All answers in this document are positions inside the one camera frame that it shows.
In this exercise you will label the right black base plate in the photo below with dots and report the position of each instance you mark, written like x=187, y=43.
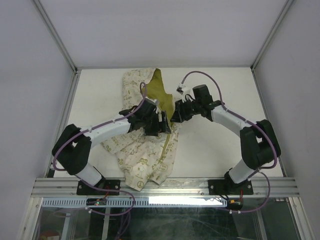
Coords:
x=226, y=187

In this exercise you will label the cream green printed jacket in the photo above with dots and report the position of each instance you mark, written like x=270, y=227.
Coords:
x=145, y=158

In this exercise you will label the left aluminium frame post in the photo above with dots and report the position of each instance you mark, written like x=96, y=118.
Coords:
x=54, y=34

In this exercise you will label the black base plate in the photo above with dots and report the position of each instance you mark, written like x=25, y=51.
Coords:
x=226, y=187
x=105, y=186

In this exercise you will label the right aluminium frame post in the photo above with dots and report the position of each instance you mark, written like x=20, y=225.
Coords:
x=272, y=33

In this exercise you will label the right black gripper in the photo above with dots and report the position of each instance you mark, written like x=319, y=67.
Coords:
x=179, y=114

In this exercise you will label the slotted grey cable duct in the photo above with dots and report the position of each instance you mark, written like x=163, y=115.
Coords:
x=140, y=202

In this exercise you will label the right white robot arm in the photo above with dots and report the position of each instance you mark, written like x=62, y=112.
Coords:
x=258, y=142

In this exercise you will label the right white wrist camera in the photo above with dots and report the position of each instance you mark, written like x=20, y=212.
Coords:
x=183, y=91

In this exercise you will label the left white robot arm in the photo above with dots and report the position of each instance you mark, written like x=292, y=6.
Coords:
x=72, y=149

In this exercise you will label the aluminium mounting rail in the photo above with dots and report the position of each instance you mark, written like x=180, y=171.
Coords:
x=257, y=187

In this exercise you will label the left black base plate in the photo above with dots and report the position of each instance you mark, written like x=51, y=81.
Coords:
x=105, y=186

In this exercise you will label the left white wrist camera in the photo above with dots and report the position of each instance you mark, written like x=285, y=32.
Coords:
x=155, y=102

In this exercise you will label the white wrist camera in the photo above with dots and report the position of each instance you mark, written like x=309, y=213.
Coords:
x=183, y=91
x=155, y=102

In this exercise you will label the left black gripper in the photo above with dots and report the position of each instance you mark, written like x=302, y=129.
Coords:
x=159, y=127

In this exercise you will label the aluminium frame post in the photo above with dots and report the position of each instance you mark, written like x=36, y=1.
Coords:
x=272, y=33
x=54, y=34

